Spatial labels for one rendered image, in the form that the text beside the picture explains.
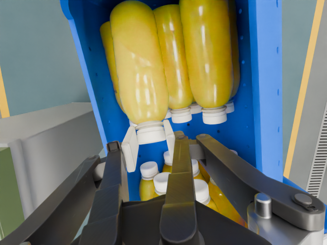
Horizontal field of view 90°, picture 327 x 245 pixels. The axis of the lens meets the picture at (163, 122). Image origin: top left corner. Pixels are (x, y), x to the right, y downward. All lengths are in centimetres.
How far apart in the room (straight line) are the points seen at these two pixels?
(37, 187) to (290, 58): 184
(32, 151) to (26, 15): 125
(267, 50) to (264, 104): 5
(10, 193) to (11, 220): 6
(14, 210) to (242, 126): 55
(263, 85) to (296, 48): 167
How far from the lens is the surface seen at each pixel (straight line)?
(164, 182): 31
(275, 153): 23
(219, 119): 27
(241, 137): 40
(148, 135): 21
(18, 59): 170
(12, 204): 54
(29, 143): 59
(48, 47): 159
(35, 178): 62
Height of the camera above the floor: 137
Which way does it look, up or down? 77 degrees down
